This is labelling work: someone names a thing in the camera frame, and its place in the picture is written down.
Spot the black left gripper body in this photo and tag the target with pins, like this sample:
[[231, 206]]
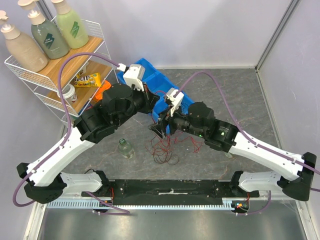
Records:
[[143, 104]]

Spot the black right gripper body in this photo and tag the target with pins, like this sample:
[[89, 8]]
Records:
[[164, 122]]

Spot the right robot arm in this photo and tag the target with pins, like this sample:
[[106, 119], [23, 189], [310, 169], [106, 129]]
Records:
[[289, 172]]

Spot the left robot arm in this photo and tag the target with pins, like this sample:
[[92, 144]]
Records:
[[45, 180]]

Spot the blue plastic bin near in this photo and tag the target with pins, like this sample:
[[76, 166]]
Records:
[[187, 100]]

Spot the blue plastic bin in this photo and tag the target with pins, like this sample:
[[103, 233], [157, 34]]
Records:
[[149, 70], [158, 82], [187, 100]]

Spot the blue plastic bin middle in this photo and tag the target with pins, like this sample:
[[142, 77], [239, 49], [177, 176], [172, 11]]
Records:
[[158, 82]]

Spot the blue plastic bin far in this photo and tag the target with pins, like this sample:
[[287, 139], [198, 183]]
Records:
[[149, 70]]

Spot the clear glass bottle left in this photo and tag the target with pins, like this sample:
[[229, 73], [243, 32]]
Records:
[[125, 148]]

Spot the clear glass bottle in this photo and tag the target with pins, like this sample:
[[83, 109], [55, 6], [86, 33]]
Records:
[[228, 155], [125, 148]]

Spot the orange snack box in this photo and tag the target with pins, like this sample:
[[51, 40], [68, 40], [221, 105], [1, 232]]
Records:
[[99, 94]]

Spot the yellow candy bag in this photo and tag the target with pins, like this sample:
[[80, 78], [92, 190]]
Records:
[[88, 81]]

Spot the clear glass bottle right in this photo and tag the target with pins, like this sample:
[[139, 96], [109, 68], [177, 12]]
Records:
[[228, 155]]

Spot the white paper cup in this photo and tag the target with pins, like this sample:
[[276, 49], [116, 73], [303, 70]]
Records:
[[69, 94]]

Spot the light green pump bottle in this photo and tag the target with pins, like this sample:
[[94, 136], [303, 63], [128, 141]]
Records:
[[70, 24]]

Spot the grey green pump bottle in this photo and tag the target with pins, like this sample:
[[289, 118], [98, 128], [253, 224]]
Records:
[[45, 32]]

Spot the beige pump bottle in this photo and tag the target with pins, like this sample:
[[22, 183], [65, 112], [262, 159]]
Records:
[[22, 47]]

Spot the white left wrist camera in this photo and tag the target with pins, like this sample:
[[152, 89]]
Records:
[[133, 75]]

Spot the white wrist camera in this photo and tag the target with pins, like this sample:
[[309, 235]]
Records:
[[133, 75], [173, 99]]

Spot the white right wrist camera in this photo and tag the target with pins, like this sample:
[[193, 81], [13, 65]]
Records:
[[173, 99]]

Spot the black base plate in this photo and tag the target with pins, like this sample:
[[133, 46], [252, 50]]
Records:
[[126, 188]]

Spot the white wire shelf rack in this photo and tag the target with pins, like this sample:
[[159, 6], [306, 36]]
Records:
[[44, 84]]

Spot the aluminium corner post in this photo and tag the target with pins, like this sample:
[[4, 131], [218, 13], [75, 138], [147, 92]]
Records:
[[293, 4]]

